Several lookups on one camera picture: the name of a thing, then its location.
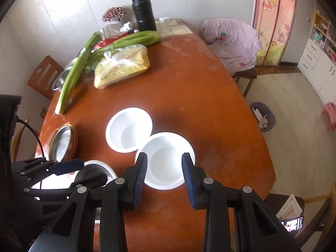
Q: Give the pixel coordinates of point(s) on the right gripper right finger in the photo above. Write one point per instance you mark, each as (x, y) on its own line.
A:
(256, 226)

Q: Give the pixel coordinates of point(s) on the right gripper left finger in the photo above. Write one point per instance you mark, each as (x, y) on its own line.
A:
(72, 226)

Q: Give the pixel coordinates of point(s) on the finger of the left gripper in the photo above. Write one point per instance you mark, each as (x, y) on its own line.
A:
(39, 168)
(59, 188)

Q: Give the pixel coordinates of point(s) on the shallow steel pan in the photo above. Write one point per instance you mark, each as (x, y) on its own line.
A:
(59, 146)

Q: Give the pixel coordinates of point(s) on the large steel bowl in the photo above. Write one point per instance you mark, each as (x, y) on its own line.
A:
(95, 174)

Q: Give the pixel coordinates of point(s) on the yellow shell-shaped plate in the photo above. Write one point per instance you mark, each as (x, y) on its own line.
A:
(74, 139)

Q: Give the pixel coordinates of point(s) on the smartphone on chair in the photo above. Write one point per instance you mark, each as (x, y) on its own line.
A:
(293, 224)

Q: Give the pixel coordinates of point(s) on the curved-back wooden chair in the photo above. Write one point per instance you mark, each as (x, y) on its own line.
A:
(16, 141)

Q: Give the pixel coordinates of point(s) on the white paper sheet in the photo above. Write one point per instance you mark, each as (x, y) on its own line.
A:
(290, 209)

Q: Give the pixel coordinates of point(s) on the brown slatted wooden chair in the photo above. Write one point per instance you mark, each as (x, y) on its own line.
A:
(44, 76)

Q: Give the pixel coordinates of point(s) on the steel basin at back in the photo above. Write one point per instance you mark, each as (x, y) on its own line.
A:
(59, 81)

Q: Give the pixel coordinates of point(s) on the long celery bunch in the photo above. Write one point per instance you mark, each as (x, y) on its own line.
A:
(74, 74)

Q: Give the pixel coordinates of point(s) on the white bowl red pattern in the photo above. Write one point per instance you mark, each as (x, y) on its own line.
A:
(128, 129)

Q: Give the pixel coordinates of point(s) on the purple waste bin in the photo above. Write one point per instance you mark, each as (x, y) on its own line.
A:
(265, 118)

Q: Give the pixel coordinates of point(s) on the pink pig stool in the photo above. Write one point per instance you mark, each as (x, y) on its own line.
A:
(330, 109)

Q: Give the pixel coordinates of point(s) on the yellow noodles plastic bag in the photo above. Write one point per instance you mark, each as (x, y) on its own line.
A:
(121, 64)

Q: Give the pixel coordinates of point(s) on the red plastic bag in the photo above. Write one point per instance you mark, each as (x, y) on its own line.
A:
(105, 42)

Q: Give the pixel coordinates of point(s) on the chair under clothes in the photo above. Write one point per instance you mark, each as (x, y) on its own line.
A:
(250, 75)

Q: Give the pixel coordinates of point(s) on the white tissue pack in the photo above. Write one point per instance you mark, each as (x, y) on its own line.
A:
(116, 29)

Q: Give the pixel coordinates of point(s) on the white cabinet shelf unit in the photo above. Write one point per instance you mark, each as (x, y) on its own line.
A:
(317, 61)

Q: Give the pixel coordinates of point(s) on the red white flower bouquet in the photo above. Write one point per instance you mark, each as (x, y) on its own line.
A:
(113, 13)

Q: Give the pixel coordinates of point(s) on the pink clothes pile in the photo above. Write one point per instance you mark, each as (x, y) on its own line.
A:
(233, 42)

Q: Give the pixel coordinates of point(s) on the black thermos flask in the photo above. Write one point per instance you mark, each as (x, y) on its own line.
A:
(144, 15)

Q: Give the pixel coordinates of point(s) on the Hello Kitty pink curtain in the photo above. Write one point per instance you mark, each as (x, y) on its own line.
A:
(273, 20)

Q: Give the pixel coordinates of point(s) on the low wall socket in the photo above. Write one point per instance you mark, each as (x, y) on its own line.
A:
(43, 113)

